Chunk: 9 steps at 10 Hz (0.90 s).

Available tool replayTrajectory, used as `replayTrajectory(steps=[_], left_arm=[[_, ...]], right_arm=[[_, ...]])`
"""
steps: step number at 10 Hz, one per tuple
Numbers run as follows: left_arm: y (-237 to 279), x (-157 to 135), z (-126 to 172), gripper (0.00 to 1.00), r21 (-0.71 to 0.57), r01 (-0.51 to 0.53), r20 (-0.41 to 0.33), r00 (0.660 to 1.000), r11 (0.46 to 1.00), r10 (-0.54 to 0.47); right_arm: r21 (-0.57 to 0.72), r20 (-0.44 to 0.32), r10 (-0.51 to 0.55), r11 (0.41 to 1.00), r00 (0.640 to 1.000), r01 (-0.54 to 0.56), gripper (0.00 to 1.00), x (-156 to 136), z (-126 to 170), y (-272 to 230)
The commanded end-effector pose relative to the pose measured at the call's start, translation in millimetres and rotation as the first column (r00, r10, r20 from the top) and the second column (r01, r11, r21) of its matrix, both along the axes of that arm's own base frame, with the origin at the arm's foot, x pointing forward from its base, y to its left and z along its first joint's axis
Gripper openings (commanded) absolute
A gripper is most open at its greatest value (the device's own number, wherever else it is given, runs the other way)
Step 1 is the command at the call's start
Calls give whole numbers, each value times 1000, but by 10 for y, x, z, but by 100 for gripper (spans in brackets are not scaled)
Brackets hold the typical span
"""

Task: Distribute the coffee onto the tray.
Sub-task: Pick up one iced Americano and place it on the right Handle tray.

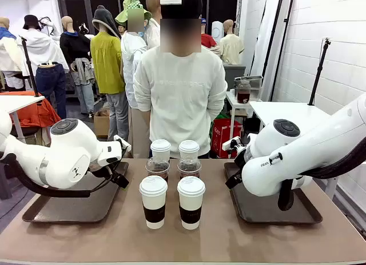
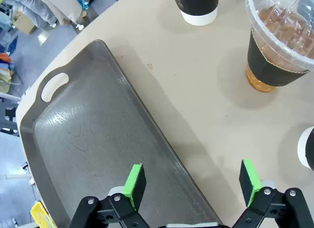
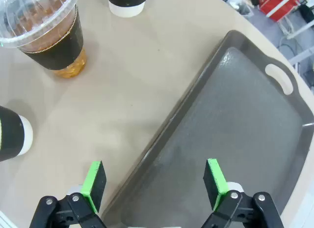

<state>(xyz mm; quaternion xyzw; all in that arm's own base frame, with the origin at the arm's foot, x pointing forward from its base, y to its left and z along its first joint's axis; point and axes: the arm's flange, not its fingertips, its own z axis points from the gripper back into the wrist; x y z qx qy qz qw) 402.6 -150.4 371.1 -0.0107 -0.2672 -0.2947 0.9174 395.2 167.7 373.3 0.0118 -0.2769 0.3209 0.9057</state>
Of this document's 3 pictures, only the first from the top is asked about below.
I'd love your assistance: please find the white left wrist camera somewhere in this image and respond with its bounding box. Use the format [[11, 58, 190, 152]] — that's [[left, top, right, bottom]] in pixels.
[[113, 135, 132, 153]]

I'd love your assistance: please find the bald mannequin in white shirt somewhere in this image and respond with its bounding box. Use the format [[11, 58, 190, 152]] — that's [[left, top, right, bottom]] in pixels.
[[145, 0, 162, 50]]

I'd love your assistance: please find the red shopping bag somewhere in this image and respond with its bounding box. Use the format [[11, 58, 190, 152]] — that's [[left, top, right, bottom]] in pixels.
[[211, 118, 244, 159]]

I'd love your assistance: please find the gray bin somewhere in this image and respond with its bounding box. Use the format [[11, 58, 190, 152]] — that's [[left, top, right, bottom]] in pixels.
[[222, 64, 246, 91]]

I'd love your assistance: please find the orange cloth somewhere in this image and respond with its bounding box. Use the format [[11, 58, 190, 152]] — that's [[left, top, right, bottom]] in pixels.
[[10, 90, 62, 128]]

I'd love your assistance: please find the mannequin in green checked hat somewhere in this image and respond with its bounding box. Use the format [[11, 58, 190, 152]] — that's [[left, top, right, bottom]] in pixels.
[[114, 0, 153, 159]]

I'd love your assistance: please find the metal container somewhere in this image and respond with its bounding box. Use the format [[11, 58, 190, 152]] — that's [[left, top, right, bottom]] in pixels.
[[234, 75, 263, 90]]

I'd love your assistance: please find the person in white sweatshirt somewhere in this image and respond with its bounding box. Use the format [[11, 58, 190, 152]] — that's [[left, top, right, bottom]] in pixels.
[[133, 0, 228, 159]]

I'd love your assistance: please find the white paper coffee cup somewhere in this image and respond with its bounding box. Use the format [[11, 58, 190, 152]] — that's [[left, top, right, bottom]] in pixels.
[[138, 175, 168, 230], [178, 139, 200, 162], [150, 139, 172, 163], [177, 176, 206, 230]]

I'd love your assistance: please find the white leaning backdrop panel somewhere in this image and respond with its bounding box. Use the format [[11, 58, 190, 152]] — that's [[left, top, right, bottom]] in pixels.
[[250, 0, 287, 102]]

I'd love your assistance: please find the gray stool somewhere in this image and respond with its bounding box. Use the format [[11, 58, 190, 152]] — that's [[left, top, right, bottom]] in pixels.
[[0, 162, 13, 200]]

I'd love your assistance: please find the mannequin in yellow-green shirt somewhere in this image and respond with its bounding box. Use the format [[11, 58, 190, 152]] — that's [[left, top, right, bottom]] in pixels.
[[90, 5, 129, 142]]

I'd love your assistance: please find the mannequin in black sweater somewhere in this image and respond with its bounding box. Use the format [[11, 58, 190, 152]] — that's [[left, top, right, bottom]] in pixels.
[[59, 15, 96, 115]]

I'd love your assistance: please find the half mannequin in blue jeans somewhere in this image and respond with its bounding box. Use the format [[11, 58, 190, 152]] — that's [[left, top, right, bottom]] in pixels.
[[35, 61, 68, 119]]

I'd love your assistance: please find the large white table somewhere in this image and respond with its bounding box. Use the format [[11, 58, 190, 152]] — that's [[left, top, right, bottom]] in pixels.
[[248, 101, 332, 140]]

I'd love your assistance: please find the mannequin in red shirt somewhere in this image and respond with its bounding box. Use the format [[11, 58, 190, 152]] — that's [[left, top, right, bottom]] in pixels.
[[200, 18, 221, 56]]

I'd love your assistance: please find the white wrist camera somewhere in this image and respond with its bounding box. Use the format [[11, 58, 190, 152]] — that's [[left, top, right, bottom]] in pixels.
[[113, 135, 132, 153], [222, 136, 242, 151]]

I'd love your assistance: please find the brown plastic tray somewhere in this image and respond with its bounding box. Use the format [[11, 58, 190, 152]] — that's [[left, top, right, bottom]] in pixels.
[[22, 161, 129, 223], [224, 162, 323, 225]]

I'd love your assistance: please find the glass jar with dark liquid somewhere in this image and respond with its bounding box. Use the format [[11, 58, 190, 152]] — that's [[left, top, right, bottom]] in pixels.
[[236, 79, 252, 105]]

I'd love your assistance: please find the mannequin with black bucket hat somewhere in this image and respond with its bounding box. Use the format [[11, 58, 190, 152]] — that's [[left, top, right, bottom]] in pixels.
[[17, 14, 69, 77]]

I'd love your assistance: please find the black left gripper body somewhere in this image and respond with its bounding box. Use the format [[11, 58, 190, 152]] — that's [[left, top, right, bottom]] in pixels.
[[90, 161, 124, 182]]

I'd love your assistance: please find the clear plastic iced coffee cup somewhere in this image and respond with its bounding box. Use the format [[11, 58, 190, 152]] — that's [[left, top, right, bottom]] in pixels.
[[177, 158, 202, 180], [145, 157, 170, 183]]

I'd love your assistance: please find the mannequin with blue scarf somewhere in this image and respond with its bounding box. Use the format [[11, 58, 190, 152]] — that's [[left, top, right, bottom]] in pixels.
[[0, 16, 22, 90]]

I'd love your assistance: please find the plain black tripod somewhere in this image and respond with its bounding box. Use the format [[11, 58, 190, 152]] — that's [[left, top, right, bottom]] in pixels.
[[18, 36, 41, 98]]

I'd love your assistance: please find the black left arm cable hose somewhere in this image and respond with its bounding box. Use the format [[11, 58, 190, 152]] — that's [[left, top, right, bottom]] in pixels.
[[0, 152, 129, 199]]

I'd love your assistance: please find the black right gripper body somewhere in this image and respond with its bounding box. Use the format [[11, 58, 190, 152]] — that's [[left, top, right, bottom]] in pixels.
[[233, 147, 252, 170]]

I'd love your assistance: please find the small white side table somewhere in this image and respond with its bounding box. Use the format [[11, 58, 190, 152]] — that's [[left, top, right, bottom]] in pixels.
[[225, 89, 262, 131]]

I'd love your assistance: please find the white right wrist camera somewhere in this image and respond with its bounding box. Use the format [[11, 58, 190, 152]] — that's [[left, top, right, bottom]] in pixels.
[[222, 136, 242, 151]]

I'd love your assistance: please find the mannequin in cream shirt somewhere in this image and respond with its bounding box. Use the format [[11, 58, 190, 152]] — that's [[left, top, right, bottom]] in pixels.
[[219, 19, 245, 65]]

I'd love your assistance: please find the cardboard box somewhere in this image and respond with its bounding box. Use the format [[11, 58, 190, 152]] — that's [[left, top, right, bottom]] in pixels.
[[93, 115, 111, 139]]

